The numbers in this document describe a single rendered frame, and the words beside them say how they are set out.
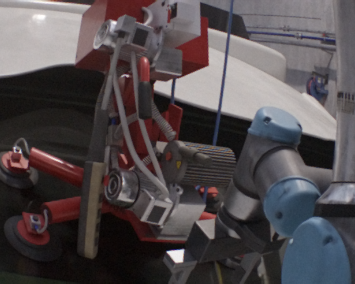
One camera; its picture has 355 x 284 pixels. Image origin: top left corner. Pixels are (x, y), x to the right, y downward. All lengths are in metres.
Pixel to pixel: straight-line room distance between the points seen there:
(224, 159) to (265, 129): 1.00
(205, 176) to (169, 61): 0.34
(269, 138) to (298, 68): 11.41
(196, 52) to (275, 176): 1.28
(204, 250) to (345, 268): 0.39
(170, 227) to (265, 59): 2.88
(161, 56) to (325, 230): 1.30
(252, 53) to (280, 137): 3.66
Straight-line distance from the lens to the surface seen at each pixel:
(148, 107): 1.53
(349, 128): 0.55
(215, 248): 0.86
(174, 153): 1.72
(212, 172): 1.74
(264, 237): 0.82
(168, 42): 1.85
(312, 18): 12.08
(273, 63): 4.59
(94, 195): 1.60
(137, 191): 1.67
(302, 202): 0.69
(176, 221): 1.76
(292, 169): 0.73
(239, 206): 0.83
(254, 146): 0.79
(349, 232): 0.52
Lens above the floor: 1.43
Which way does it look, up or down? 4 degrees down
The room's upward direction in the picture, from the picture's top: 10 degrees clockwise
